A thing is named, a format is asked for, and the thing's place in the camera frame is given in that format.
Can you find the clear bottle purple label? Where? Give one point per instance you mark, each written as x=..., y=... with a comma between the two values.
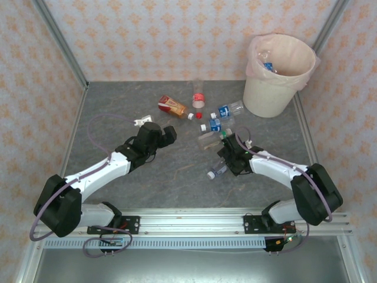
x=215, y=171

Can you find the clear square bottle green cap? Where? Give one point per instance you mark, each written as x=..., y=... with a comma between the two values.
x=209, y=141

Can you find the tea bottle red label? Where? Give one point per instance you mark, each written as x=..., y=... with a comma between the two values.
x=173, y=106

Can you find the water bottle blue label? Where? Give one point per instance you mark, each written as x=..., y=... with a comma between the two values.
x=225, y=111
x=215, y=125

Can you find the clear bottle without label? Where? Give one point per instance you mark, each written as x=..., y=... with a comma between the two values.
x=263, y=56

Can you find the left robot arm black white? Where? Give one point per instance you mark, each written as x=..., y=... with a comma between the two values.
x=59, y=206

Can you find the cream plastic bin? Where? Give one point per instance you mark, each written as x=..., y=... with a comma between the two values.
x=265, y=100

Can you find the pink plastic bin liner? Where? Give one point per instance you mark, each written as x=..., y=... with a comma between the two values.
x=297, y=53

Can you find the clear bottle red label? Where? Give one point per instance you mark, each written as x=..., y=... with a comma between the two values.
x=198, y=98

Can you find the small circuit board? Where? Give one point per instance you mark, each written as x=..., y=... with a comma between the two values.
x=290, y=238
x=113, y=242

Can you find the grey metal panel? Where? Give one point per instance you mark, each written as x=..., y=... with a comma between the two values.
x=191, y=266

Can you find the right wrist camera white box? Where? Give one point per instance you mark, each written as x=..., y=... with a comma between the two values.
x=249, y=144

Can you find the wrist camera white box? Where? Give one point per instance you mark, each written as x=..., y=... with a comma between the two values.
x=249, y=144
x=143, y=120

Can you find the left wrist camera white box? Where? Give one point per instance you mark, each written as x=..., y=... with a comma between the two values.
x=143, y=120

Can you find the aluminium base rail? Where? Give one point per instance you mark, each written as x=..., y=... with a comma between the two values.
x=191, y=221

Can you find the aluminium table side rail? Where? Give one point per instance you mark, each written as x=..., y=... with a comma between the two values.
x=77, y=118
x=307, y=138

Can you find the aluminium frame post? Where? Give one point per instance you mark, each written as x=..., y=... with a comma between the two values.
x=328, y=26
x=62, y=44
x=352, y=262
x=28, y=262

